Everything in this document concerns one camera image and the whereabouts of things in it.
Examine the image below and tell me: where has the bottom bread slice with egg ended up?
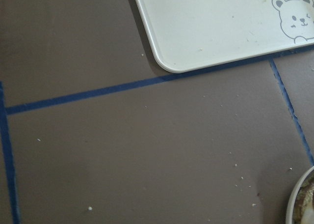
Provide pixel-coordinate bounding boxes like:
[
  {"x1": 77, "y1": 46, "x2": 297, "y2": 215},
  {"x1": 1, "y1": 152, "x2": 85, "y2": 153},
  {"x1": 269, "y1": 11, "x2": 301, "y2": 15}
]
[{"x1": 292, "y1": 175, "x2": 314, "y2": 224}]

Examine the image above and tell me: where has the white round plate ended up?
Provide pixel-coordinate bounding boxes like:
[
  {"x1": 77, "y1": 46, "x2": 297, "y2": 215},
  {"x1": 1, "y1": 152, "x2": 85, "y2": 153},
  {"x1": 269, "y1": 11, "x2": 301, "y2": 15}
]
[{"x1": 285, "y1": 167, "x2": 314, "y2": 224}]

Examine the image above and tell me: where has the white bear serving tray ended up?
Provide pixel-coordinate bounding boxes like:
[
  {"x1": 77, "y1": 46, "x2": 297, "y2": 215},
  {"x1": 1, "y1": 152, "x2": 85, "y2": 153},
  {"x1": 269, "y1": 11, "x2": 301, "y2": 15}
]
[{"x1": 135, "y1": 0, "x2": 314, "y2": 73}]

